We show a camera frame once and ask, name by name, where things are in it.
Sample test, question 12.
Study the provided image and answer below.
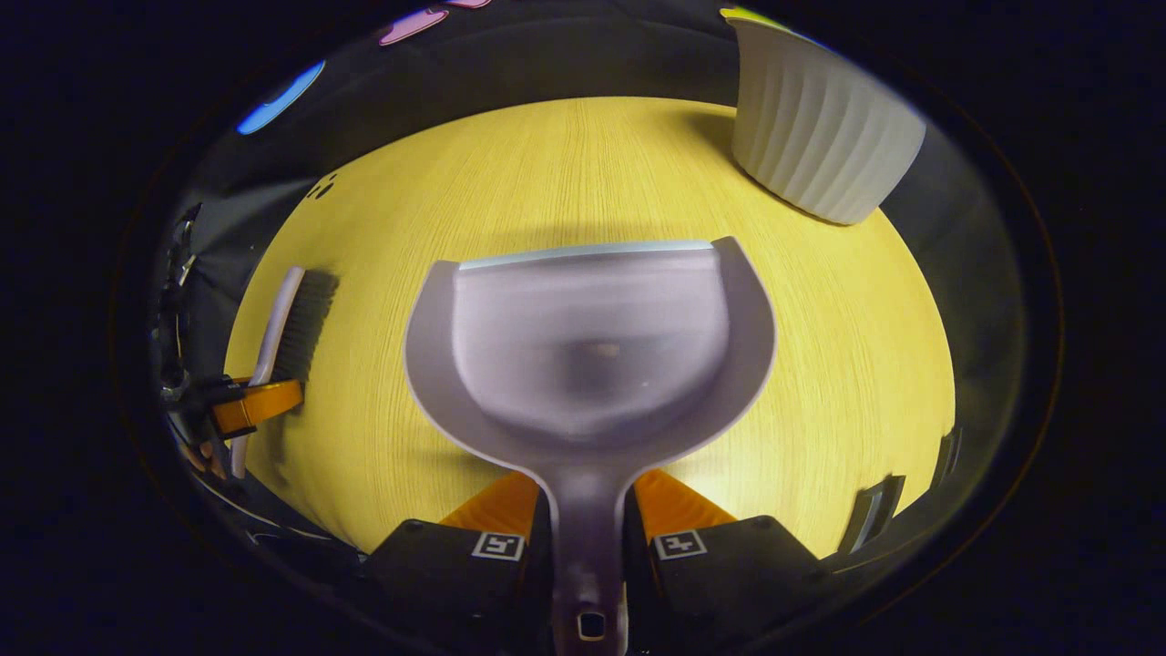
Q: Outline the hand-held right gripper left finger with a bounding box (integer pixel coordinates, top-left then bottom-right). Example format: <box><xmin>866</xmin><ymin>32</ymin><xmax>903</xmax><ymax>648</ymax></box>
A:
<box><xmin>363</xmin><ymin>471</ymin><xmax>557</xmax><ymax>656</ymax></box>

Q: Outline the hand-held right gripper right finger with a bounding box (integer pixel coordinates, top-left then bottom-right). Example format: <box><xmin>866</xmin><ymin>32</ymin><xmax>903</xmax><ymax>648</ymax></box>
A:
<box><xmin>623</xmin><ymin>468</ymin><xmax>826</xmax><ymax>656</ymax></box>

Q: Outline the small lilac broom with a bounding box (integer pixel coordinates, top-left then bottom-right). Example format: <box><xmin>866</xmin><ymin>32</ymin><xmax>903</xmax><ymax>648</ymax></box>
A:
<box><xmin>228</xmin><ymin>265</ymin><xmax>340</xmax><ymax>479</ymax></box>

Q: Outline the pale lilac plastic dustpan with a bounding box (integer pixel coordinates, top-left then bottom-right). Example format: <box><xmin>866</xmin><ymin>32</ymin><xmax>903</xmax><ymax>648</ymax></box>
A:
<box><xmin>404</xmin><ymin>236</ymin><xmax>778</xmax><ymax>656</ymax></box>

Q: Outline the white ribbed garbage bin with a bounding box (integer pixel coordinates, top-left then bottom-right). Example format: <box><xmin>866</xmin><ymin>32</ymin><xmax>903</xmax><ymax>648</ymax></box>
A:
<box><xmin>731</xmin><ymin>16</ymin><xmax>928</xmax><ymax>226</ymax></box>

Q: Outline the black table clamp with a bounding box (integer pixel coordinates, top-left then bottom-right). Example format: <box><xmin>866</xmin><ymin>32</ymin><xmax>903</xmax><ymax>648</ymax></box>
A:
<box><xmin>838</xmin><ymin>474</ymin><xmax>905</xmax><ymax>557</ymax></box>
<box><xmin>929</xmin><ymin>426</ymin><xmax>963</xmax><ymax>493</ymax></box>

